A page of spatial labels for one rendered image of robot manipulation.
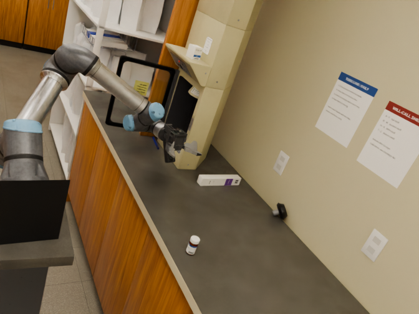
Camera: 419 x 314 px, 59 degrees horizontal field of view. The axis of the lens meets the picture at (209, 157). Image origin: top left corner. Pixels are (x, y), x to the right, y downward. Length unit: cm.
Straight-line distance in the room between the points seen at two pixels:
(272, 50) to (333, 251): 110
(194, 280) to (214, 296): 9
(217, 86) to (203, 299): 102
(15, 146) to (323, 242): 131
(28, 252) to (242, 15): 130
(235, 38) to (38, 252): 122
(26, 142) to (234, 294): 86
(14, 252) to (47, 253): 10
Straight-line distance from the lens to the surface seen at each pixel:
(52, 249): 135
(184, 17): 210
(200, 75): 180
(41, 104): 156
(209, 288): 137
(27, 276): 146
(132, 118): 172
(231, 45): 183
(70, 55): 157
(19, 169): 129
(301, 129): 191
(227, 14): 180
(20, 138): 132
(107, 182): 220
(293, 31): 208
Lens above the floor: 185
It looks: 24 degrees down
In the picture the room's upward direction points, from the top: 20 degrees clockwise
